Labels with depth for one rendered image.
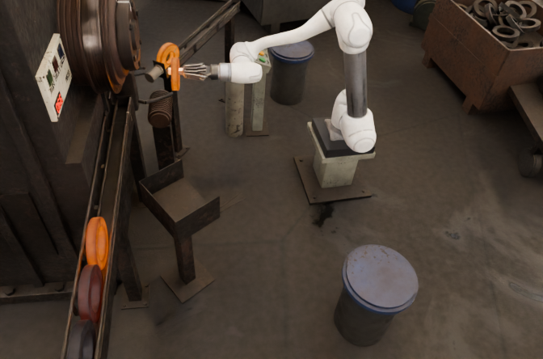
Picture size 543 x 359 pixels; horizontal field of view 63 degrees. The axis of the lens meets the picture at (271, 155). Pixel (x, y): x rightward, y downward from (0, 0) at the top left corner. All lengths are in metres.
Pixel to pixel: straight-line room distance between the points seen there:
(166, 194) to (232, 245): 0.69
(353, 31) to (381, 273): 1.01
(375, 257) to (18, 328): 1.65
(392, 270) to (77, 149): 1.36
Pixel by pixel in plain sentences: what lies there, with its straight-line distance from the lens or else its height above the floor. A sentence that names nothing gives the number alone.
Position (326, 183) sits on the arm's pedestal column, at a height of 0.07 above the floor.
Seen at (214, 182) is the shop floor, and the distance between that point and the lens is 2.77.
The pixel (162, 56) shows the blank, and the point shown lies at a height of 0.75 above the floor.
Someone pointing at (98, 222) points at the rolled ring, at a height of 0.79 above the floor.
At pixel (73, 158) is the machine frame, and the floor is 0.87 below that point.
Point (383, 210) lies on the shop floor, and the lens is 2.77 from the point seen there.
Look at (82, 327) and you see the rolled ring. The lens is 1.50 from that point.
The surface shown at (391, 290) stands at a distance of 1.96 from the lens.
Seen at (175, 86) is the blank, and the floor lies 0.81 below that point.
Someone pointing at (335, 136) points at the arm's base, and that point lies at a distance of 2.51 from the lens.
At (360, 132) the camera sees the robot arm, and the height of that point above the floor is 0.64.
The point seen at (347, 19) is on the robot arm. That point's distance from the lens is 1.92.
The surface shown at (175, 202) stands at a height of 0.60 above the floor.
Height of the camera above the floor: 2.06
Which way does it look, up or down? 44 degrees down
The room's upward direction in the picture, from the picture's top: 5 degrees clockwise
